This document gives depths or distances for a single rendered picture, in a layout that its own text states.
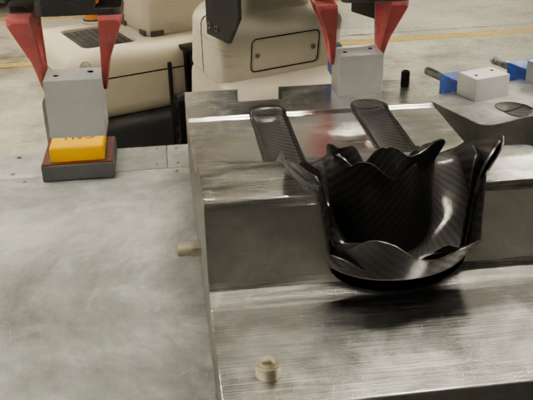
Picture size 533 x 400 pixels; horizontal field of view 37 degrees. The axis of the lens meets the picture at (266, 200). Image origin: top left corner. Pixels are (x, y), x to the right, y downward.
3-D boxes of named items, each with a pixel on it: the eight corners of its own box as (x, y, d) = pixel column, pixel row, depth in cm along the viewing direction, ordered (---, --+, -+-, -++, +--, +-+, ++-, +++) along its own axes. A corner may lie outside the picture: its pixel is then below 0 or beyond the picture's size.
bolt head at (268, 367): (254, 367, 49) (253, 354, 48) (279, 365, 49) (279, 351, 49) (257, 384, 47) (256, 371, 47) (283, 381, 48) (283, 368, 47)
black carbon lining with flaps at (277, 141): (243, 125, 85) (240, 37, 81) (389, 115, 87) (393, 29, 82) (299, 301, 54) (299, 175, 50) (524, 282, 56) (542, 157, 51)
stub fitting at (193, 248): (201, 251, 68) (178, 254, 67) (200, 236, 67) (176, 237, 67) (201, 260, 66) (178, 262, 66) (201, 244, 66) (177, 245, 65)
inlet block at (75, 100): (64, 93, 83) (57, 42, 80) (113, 90, 83) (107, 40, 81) (50, 139, 71) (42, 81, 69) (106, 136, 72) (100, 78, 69)
